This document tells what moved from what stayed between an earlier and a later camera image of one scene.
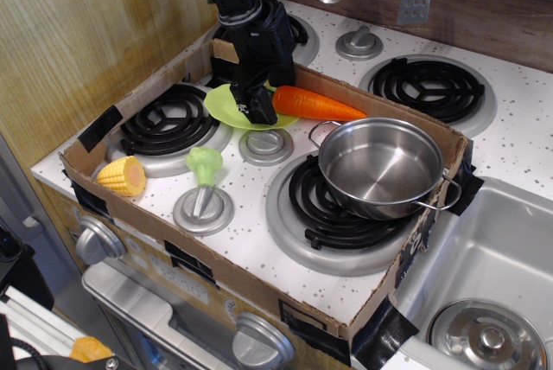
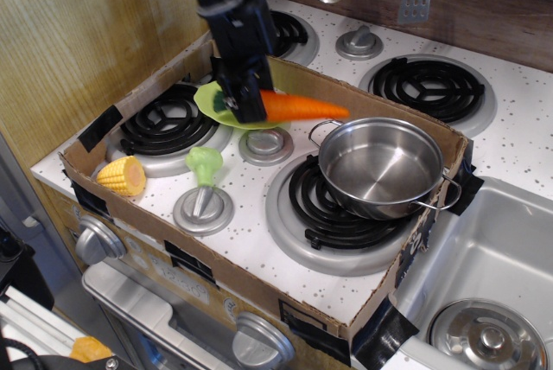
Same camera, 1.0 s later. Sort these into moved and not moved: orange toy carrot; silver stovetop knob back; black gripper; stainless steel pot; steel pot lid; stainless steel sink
Moved: orange toy carrot; black gripper
Not moved: stainless steel sink; steel pot lid; stainless steel pot; silver stovetop knob back
